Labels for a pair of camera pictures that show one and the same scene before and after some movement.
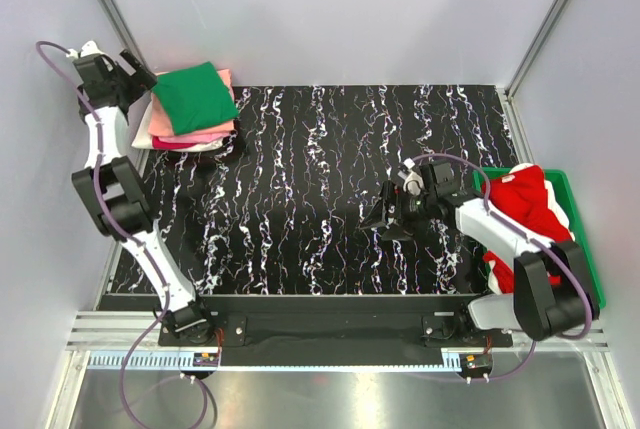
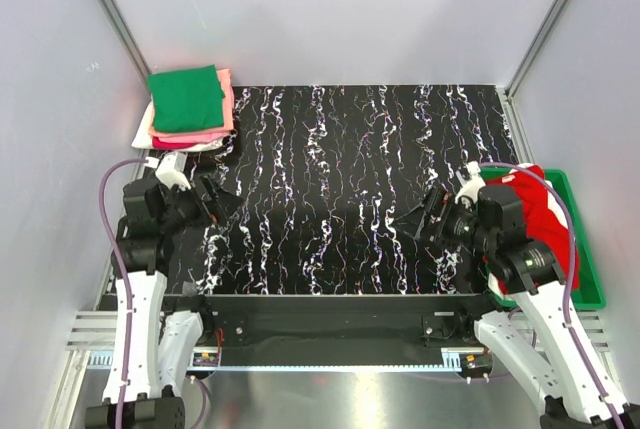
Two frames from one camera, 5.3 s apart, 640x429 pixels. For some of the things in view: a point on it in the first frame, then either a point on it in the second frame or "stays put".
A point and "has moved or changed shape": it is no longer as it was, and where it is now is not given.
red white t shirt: (524, 195) stays put
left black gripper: (140, 82) → (222, 207)
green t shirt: (194, 97) has moved or changed shape
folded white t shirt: (142, 139) stays put
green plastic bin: (561, 186) stays put
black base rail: (343, 324) stays put
